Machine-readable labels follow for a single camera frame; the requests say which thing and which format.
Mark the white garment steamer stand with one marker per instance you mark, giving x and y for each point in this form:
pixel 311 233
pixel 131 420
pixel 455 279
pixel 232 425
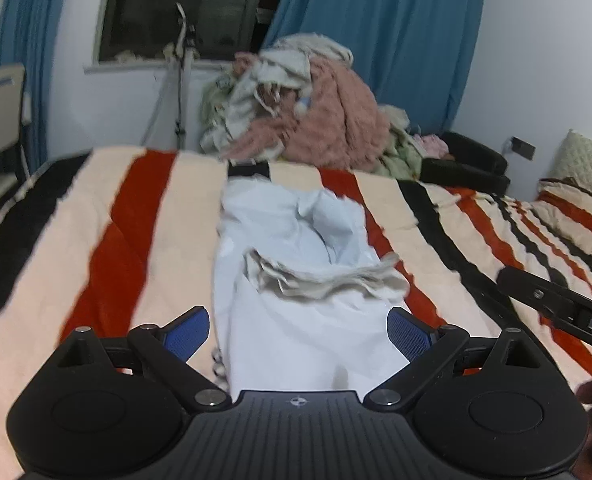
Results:
pixel 181 85

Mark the pale green white cloth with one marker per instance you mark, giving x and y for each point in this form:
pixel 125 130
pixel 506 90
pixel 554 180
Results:
pixel 401 155

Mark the blue curtain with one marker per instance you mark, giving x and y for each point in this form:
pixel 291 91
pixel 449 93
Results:
pixel 31 35
pixel 401 35

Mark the light blue t-shirt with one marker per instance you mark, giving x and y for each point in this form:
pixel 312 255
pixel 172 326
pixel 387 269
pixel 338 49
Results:
pixel 296 330

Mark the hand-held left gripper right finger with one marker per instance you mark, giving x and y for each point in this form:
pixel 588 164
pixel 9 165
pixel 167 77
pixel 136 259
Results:
pixel 408 335

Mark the black armchair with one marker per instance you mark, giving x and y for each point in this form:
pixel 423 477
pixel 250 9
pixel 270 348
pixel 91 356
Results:
pixel 476 160

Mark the striped fleece blanket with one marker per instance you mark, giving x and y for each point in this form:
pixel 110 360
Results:
pixel 151 240

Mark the small pink cloth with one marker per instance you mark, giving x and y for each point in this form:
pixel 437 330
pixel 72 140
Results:
pixel 431 145

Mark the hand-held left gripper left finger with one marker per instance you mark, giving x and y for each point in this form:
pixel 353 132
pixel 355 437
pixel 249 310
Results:
pixel 188 332

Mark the cream textured pillow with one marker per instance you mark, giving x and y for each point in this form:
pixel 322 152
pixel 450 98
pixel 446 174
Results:
pixel 586 165

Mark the dark window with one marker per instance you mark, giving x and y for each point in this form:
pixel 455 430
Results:
pixel 151 10

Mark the white window sill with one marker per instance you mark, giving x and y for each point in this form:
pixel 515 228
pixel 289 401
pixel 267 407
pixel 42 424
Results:
pixel 126 66

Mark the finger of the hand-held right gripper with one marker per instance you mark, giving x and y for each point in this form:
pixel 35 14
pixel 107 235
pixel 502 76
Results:
pixel 531 290

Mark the white folding chair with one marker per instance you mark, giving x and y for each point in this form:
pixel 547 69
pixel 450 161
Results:
pixel 3 110

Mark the green printed cloth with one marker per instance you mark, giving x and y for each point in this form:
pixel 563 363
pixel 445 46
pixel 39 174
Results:
pixel 213 110

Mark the pile of clothes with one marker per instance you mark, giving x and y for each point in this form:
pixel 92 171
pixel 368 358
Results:
pixel 336 120

